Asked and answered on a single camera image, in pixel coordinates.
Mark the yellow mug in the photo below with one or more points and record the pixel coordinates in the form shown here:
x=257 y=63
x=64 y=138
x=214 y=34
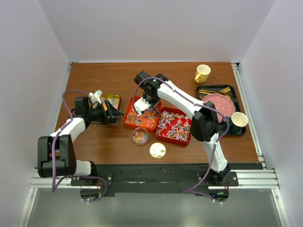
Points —
x=202 y=73

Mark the black gummy candy tin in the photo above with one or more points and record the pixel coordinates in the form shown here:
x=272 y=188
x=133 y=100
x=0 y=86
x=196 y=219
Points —
x=113 y=99

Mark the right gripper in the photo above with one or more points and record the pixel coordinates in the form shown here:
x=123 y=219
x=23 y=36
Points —
x=153 y=103

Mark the gold round lid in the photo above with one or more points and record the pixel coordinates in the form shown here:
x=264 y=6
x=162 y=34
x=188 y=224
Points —
x=157 y=150

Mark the black tray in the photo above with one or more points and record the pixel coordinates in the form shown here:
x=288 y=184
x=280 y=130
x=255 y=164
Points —
x=234 y=99

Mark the orange candy tin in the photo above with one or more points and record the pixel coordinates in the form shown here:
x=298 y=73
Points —
x=147 y=120

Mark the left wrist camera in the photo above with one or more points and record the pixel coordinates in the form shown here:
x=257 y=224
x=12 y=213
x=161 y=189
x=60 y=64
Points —
x=95 y=97

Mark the red lollipop tin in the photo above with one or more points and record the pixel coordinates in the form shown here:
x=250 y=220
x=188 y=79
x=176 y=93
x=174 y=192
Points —
x=173 y=126

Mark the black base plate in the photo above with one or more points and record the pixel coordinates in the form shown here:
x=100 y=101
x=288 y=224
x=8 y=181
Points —
x=160 y=178

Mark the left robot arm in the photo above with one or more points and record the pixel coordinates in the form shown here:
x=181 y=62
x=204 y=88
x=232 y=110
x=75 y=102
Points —
x=56 y=156

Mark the clear glass jar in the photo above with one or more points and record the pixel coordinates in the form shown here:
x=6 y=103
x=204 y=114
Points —
x=140 y=136

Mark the gold fork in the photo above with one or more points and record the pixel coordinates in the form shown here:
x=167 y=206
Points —
x=226 y=91

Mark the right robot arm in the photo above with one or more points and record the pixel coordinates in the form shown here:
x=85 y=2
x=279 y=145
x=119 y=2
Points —
x=208 y=125

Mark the dark green cup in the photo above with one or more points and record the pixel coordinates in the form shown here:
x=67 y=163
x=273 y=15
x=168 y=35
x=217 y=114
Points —
x=238 y=121

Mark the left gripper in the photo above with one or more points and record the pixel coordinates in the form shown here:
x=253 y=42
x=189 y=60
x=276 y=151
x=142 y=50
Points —
x=109 y=116

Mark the pink dotted plate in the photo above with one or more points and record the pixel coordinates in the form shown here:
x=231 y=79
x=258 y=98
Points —
x=222 y=104

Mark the gold chopsticks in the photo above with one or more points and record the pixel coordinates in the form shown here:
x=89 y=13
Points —
x=210 y=92

